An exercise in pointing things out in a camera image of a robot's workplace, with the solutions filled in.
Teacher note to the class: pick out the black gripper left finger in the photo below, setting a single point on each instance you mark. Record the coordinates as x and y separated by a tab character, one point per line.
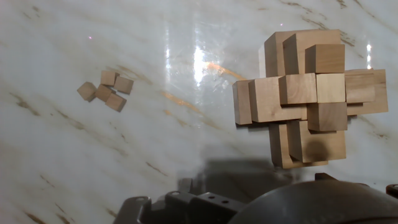
205	208

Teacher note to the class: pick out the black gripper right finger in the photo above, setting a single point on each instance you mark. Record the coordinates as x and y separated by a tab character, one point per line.
325	177

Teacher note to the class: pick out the large wooden cross block structure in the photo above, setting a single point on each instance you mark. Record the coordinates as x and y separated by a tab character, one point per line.
267	99

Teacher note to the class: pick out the white marble pattern board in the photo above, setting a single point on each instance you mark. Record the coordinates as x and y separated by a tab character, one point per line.
62	155

